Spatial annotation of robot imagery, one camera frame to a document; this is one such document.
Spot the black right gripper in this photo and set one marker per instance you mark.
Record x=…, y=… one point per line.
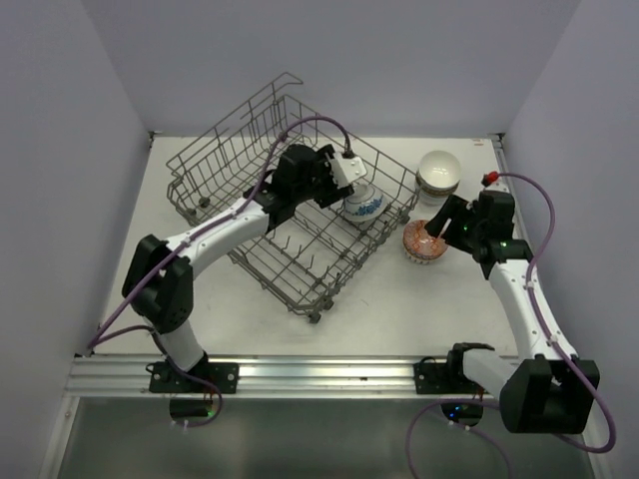
x=453, y=208

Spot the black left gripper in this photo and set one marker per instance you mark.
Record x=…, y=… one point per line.
x=321, y=163

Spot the plain white bowl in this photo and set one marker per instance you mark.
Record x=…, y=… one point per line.
x=433, y=201

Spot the blue floral white bowl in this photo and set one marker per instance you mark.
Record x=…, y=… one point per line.
x=365, y=204

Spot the red dotted pattern bowl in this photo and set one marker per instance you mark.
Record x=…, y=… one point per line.
x=427, y=189

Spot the blue zigzag bowl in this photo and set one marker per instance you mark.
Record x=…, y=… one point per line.
x=418, y=242

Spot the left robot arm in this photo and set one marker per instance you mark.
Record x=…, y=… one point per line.
x=159, y=284

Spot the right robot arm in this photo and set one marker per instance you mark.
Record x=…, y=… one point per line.
x=550, y=390

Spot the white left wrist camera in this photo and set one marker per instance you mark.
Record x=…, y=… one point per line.
x=347, y=171

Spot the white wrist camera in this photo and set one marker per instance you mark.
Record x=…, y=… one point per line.
x=492, y=182
x=347, y=171

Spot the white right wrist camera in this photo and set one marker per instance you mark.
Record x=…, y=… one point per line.
x=492, y=182

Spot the grey wire dish rack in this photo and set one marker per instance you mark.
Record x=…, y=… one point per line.
x=308, y=260

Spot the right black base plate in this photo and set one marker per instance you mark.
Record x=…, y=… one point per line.
x=431, y=377

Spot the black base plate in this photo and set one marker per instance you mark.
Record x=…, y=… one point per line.
x=165, y=379
x=431, y=377

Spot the aluminium mounting rail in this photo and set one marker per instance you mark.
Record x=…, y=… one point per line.
x=261, y=377

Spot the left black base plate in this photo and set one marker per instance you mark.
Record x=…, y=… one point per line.
x=165, y=379

